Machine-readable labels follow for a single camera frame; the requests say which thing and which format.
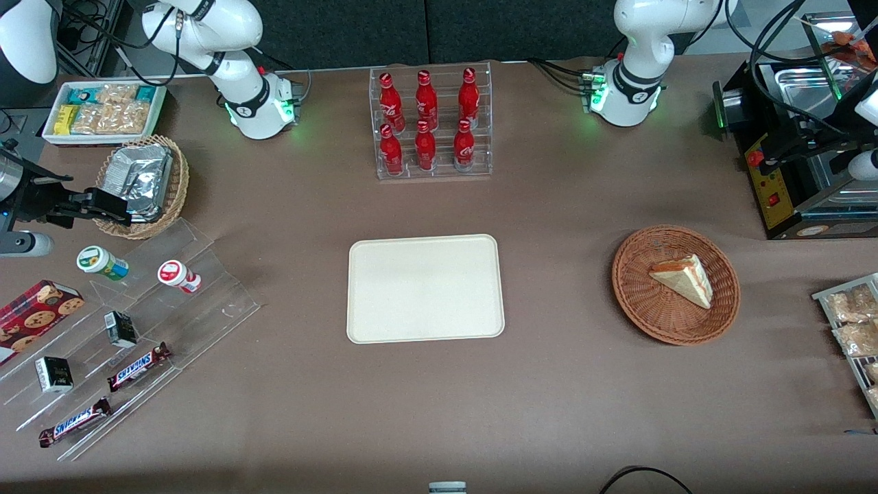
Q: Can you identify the triangular sandwich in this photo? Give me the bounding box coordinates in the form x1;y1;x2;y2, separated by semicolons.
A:
649;254;714;309

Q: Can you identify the light wicker basket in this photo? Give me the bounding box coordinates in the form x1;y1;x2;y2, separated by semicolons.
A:
94;134;190;240

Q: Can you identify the grey snack tray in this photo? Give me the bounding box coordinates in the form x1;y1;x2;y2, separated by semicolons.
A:
811;272;878;419

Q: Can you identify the black base cable bundle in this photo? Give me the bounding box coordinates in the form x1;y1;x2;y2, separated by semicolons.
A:
527;58;592;94

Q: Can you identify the silver foil pack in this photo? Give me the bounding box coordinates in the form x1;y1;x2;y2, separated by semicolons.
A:
101;143;174;222

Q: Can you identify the green lid cup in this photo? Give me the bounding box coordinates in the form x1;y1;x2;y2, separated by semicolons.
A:
76;246;130;282

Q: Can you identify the black table cable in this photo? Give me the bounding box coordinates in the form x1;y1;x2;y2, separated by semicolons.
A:
599;466;693;494

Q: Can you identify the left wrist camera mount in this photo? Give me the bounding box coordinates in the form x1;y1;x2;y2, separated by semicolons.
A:
847;150;878;183

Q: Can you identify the small black box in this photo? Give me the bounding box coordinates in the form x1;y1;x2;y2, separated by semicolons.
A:
104;311;138;349
35;356;74;394

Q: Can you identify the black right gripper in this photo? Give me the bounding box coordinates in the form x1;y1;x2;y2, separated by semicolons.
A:
0;158;132;228

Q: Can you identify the beige plastic tray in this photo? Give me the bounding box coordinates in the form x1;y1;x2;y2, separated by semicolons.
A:
346;234;506;344

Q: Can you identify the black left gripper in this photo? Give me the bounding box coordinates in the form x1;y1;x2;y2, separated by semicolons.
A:
758;113;878;169

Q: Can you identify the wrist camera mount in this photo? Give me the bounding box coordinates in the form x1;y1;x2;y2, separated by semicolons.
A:
847;150;878;183
0;231;54;259

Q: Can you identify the orange fried food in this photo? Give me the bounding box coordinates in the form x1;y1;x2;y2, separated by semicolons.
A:
827;31;878;71

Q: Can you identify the clear acrylic stepped display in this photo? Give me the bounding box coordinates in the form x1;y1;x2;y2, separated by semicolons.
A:
0;218;261;462

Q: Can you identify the brown wicker basket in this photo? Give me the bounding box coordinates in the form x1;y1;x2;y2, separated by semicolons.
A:
611;225;741;346

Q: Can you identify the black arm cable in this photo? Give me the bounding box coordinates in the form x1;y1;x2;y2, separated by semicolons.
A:
726;0;855;134
60;0;185;87

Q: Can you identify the white snack tray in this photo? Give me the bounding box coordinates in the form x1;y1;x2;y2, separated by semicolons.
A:
42;80;167;147

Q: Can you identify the clear cracker packet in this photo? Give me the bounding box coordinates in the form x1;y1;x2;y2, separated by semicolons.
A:
100;102;151;136
95;84;138;106
71;103;104;135

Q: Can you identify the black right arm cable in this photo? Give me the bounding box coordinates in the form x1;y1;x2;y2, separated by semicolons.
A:
60;0;185;87

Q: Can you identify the red lid cup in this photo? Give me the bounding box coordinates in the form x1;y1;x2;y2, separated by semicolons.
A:
157;259;202;294

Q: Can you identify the red tartan cookie box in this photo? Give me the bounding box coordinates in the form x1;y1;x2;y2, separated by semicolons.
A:
0;279;86;366

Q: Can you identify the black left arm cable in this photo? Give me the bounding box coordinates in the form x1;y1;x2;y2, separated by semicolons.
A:
726;0;855;134

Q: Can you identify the snickers chocolate bar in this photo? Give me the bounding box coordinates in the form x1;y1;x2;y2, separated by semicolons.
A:
106;342;172;393
38;397;112;449

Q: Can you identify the black food warmer machine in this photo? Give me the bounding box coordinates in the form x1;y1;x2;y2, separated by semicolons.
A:
712;10;878;241

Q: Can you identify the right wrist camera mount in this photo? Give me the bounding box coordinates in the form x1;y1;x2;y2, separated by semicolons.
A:
0;231;54;259

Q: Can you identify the red cola bottle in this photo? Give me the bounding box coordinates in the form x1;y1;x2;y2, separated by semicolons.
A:
458;67;480;130
415;120;437;172
416;69;439;131
379;72;405;132
453;119;475;171
380;123;404;176

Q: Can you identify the clear acrylic bottle rack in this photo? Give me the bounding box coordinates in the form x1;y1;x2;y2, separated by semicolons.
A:
369;61;493;180

